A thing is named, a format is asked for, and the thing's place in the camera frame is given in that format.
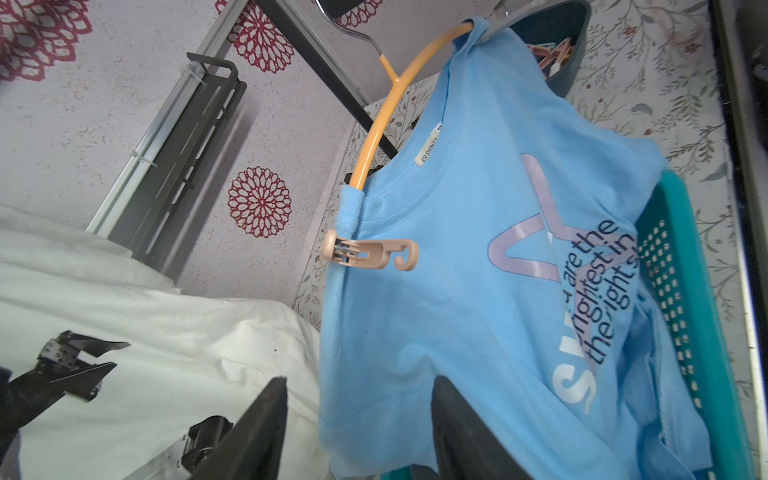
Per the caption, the white t-shirt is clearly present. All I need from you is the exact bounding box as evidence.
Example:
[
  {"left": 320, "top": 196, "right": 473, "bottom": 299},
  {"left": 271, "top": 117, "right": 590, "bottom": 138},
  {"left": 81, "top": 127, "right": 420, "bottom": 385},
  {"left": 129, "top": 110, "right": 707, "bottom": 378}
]
[{"left": 1, "top": 206, "right": 330, "bottom": 479}]

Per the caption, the teal perforated tray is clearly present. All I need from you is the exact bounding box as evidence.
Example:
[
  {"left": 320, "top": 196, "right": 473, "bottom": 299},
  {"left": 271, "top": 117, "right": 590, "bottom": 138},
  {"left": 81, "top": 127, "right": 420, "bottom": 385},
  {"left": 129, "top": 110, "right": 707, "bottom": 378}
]
[{"left": 385, "top": 171, "right": 755, "bottom": 479}]

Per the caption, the black wall shelf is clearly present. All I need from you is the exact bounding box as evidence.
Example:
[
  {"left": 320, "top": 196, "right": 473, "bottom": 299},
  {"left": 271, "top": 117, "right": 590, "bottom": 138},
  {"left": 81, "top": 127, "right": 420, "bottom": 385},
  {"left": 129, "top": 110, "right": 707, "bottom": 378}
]
[{"left": 86, "top": 52, "right": 247, "bottom": 265}]

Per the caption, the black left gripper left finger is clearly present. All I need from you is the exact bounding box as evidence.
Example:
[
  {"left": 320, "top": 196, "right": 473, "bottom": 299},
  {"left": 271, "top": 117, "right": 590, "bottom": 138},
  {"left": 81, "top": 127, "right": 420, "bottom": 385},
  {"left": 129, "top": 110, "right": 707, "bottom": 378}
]
[{"left": 191, "top": 377, "right": 288, "bottom": 480}]

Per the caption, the light blue t-shirt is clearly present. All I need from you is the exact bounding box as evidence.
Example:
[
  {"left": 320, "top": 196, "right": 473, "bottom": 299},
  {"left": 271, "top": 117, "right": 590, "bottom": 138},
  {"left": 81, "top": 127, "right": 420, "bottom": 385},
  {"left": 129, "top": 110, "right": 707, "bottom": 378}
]
[{"left": 319, "top": 17, "right": 713, "bottom": 479}]

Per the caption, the teal plastic clothespin bin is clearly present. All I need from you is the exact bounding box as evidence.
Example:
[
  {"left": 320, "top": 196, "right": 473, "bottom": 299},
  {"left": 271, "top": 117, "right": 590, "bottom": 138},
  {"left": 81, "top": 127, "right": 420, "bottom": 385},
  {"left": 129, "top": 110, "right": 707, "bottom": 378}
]
[{"left": 478, "top": 1, "right": 592, "bottom": 98}]

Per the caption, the black clothes rack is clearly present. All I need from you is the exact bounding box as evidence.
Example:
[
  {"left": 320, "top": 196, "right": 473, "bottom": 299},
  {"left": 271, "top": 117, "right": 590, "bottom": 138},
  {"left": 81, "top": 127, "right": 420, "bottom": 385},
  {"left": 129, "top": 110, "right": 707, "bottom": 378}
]
[{"left": 256, "top": 1, "right": 374, "bottom": 132}]

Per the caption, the peach beige clothespin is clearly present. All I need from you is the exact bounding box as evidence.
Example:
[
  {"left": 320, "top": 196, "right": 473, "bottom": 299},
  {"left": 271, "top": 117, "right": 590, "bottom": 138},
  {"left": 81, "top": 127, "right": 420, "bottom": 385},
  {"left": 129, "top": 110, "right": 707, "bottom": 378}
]
[{"left": 320, "top": 229, "right": 420, "bottom": 271}]

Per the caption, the white clothespin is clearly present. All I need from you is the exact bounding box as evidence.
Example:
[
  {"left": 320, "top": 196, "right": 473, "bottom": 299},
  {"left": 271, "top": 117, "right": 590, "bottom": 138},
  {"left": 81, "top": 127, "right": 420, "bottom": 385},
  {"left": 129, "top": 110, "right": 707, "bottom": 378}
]
[{"left": 479, "top": 4, "right": 526, "bottom": 43}]

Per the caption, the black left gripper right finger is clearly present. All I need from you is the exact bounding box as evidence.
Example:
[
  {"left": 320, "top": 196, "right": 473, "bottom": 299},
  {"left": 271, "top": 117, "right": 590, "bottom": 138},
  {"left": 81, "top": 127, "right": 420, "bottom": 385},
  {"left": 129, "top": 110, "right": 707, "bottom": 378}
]
[{"left": 431, "top": 376, "right": 531, "bottom": 479}]

